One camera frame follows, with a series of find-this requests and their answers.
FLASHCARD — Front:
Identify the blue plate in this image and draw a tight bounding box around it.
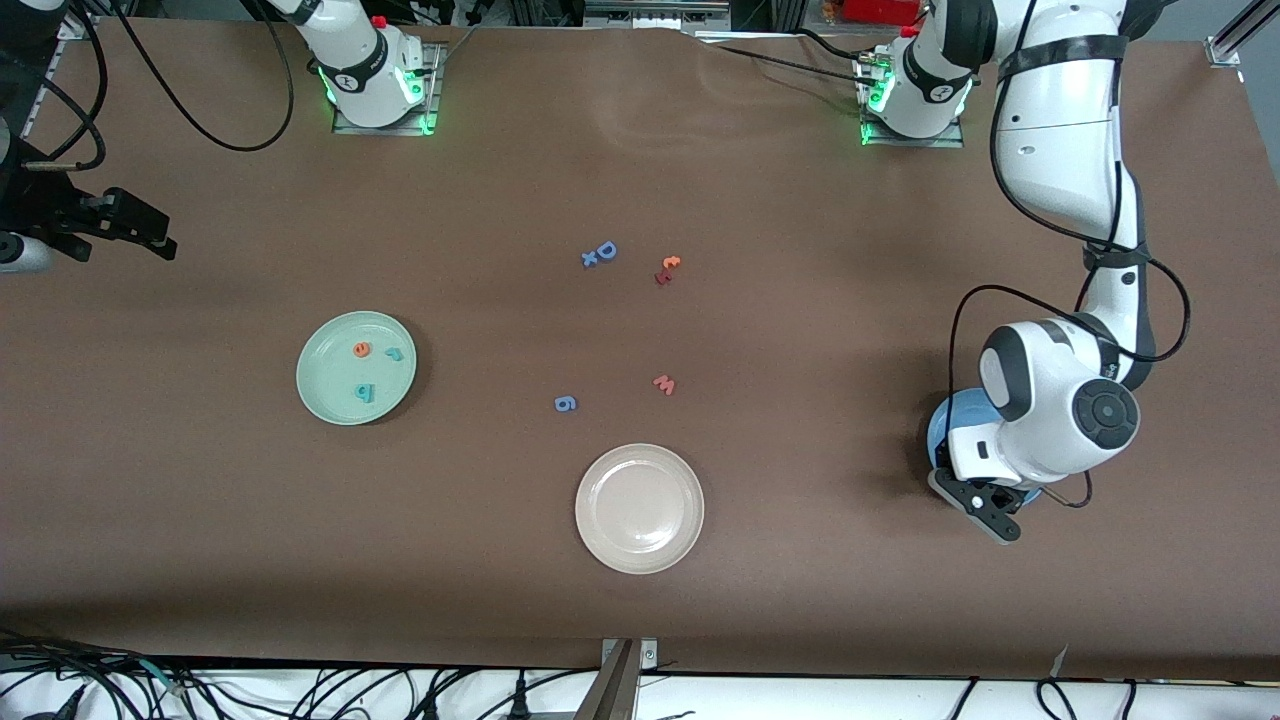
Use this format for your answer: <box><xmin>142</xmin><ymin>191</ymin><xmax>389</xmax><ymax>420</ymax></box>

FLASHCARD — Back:
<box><xmin>926</xmin><ymin>388</ymin><xmax>1043</xmax><ymax>501</ymax></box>

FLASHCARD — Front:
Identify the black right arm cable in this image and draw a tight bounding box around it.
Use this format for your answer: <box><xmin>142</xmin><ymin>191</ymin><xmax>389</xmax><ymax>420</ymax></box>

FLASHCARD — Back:
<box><xmin>20</xmin><ymin>0</ymin><xmax>297</xmax><ymax>171</ymax></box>

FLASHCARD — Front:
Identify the short black table cable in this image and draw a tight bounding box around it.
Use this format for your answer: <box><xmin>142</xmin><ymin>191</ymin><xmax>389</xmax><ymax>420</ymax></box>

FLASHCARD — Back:
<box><xmin>793</xmin><ymin>28</ymin><xmax>881</xmax><ymax>63</ymax></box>

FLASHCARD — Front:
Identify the light green plate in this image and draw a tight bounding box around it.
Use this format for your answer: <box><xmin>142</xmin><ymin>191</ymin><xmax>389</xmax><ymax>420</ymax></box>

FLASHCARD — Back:
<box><xmin>296</xmin><ymin>310</ymin><xmax>418</xmax><ymax>427</ymax></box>

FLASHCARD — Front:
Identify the brown table cover sheet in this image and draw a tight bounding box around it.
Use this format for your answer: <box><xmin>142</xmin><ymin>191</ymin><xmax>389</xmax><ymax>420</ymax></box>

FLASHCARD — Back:
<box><xmin>0</xmin><ymin>18</ymin><xmax>1280</xmax><ymax>683</ymax></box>

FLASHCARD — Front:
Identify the aluminium table edge bracket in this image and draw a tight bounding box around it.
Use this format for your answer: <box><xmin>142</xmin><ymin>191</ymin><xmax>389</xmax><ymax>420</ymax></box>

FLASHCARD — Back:
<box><xmin>575</xmin><ymin>638</ymin><xmax>660</xmax><ymax>720</ymax></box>

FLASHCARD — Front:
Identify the red box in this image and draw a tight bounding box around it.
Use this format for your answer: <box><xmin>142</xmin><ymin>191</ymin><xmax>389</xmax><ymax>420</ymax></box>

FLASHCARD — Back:
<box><xmin>842</xmin><ymin>0</ymin><xmax>921</xmax><ymax>26</ymax></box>

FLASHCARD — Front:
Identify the grey metal device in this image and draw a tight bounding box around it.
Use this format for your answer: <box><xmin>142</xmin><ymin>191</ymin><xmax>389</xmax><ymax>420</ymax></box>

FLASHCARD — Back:
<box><xmin>585</xmin><ymin>0</ymin><xmax>732</xmax><ymax>31</ymax></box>

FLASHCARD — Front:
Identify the beige plate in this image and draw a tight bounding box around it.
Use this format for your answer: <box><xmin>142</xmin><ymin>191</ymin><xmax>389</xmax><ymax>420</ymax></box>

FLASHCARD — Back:
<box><xmin>574</xmin><ymin>443</ymin><xmax>706</xmax><ymax>576</ymax></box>

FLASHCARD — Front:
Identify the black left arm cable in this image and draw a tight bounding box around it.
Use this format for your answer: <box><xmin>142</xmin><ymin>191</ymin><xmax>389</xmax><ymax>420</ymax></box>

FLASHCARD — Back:
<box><xmin>947</xmin><ymin>0</ymin><xmax>1193</xmax><ymax>509</ymax></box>

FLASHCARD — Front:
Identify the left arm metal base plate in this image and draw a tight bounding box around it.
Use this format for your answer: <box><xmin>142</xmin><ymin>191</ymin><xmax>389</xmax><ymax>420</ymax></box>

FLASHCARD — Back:
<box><xmin>858</xmin><ymin>52</ymin><xmax>967</xmax><ymax>149</ymax></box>

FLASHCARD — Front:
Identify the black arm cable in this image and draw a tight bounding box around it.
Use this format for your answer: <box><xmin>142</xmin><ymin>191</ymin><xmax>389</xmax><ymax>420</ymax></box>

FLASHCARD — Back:
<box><xmin>947</xmin><ymin>0</ymin><xmax>1193</xmax><ymax>509</ymax></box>
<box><xmin>20</xmin><ymin>0</ymin><xmax>297</xmax><ymax>171</ymax></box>

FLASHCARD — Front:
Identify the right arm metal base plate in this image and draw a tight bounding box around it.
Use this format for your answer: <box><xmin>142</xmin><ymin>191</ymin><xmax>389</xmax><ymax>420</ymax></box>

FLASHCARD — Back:
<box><xmin>333</xmin><ymin>40</ymin><xmax>442</xmax><ymax>136</ymax></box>

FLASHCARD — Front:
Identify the long black table cable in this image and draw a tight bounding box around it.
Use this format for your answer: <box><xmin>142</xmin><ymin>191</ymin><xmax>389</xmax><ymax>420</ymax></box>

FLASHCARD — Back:
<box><xmin>695</xmin><ymin>38</ymin><xmax>876</xmax><ymax>81</ymax></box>

